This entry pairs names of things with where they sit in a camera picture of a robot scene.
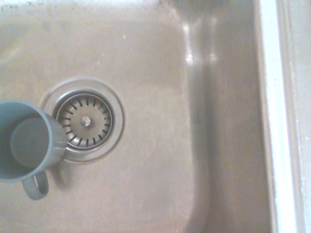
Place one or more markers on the grey-green mug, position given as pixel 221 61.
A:
pixel 26 143

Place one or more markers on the stainless steel double sink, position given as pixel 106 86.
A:
pixel 155 72

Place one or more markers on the metal drain strainer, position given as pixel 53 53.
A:
pixel 85 122

